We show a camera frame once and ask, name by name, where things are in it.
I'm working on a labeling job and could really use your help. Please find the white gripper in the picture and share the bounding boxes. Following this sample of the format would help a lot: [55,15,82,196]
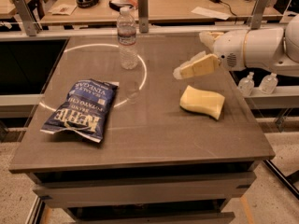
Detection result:
[173,30,248,79]

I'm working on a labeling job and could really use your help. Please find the clear plastic water bottle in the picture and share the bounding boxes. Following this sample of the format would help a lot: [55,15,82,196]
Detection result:
[117,7,138,70]

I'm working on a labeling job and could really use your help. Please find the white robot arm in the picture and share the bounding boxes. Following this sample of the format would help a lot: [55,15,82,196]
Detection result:
[173,15,299,79]

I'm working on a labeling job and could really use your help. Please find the small clear bottle left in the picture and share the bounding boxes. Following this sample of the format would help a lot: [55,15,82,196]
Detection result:
[237,72,254,96]

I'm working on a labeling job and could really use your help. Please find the small clear bottle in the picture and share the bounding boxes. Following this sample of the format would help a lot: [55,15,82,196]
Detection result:
[237,72,254,96]
[259,73,278,94]

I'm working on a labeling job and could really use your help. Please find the small clear bottle right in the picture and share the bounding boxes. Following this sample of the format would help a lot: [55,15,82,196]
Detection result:
[259,73,278,94]

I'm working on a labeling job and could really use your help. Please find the blue kettle chip bag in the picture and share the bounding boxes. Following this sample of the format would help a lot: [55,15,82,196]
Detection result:
[41,79,118,143]

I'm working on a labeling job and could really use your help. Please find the white paper sheet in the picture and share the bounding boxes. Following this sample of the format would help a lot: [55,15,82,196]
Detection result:
[192,7,230,21]

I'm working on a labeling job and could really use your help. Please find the yellow sponge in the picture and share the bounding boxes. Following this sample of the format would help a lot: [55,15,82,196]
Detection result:
[179,86,225,119]

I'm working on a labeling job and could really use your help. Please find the grey drawer cabinet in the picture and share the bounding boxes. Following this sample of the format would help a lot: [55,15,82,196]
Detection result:
[26,161,261,224]

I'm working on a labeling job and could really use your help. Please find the paper card on desk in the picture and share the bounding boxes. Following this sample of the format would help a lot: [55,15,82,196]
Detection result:
[50,4,77,16]

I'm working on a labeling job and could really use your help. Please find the grey metal bracket middle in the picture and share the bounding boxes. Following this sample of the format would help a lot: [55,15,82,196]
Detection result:
[137,0,149,33]

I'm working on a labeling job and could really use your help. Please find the grey metal bracket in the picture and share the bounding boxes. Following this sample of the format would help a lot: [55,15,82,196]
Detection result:
[12,0,40,36]
[247,0,268,30]
[137,0,149,33]

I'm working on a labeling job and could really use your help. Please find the grey metal bracket right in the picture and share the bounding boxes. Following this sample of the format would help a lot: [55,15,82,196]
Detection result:
[247,0,268,30]

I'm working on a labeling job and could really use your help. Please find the grey metal bracket left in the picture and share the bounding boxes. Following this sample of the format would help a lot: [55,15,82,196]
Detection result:
[12,0,40,36]

